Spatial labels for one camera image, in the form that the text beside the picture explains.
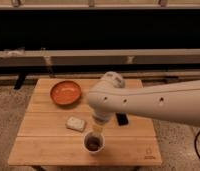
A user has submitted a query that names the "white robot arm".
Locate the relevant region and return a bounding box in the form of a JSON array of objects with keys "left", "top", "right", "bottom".
[{"left": 86, "top": 72, "right": 200, "bottom": 127}]

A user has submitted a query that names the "white paper cup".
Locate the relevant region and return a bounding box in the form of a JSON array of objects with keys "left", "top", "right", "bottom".
[{"left": 83, "top": 132, "right": 105, "bottom": 155}]

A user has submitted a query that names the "white sponge block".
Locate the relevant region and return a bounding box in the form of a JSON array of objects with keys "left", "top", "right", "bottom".
[{"left": 66, "top": 116, "right": 86, "bottom": 132}]

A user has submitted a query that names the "black rectangular object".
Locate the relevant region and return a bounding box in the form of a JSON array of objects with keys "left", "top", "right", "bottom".
[{"left": 116, "top": 113, "right": 129, "bottom": 126}]

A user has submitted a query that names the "wooden table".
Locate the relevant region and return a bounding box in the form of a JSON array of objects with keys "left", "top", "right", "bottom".
[{"left": 8, "top": 78, "right": 162, "bottom": 166}]

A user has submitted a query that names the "orange bowl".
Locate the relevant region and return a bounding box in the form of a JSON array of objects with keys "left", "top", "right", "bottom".
[{"left": 50, "top": 80, "right": 82, "bottom": 106}]

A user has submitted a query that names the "black cable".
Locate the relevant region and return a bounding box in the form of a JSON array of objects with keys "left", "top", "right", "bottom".
[{"left": 193, "top": 127, "right": 200, "bottom": 168}]

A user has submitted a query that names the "wooden rail beam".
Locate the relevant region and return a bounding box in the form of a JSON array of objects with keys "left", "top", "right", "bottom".
[{"left": 0, "top": 49, "right": 200, "bottom": 67}]

